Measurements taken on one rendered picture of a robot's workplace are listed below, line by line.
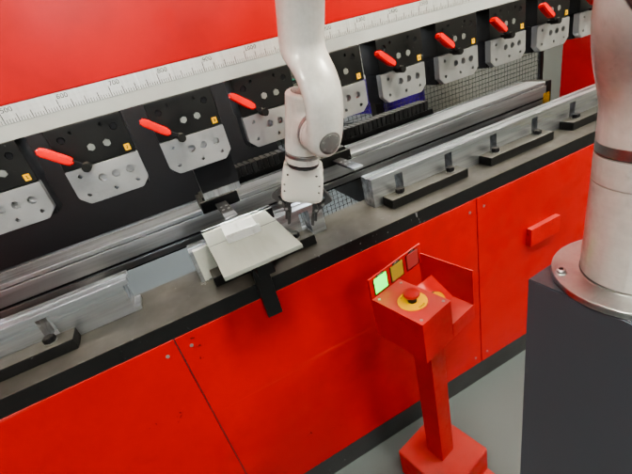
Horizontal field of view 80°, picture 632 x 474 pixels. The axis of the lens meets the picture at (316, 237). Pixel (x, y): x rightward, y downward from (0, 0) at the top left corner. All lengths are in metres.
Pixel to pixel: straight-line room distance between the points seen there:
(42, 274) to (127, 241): 0.24
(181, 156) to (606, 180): 0.80
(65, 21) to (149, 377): 0.78
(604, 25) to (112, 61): 0.81
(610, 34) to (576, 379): 0.47
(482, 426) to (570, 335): 1.06
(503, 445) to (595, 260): 1.12
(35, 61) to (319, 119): 0.55
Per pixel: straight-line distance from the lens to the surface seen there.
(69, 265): 1.32
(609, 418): 0.73
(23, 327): 1.12
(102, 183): 0.96
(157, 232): 1.27
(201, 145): 0.97
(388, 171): 1.21
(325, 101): 0.73
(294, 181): 0.89
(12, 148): 0.97
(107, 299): 1.07
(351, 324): 1.18
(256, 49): 0.98
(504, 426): 1.69
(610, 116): 0.54
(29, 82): 0.95
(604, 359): 0.66
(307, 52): 0.76
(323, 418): 1.37
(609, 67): 0.50
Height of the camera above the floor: 1.38
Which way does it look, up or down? 27 degrees down
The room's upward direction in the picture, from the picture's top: 15 degrees counter-clockwise
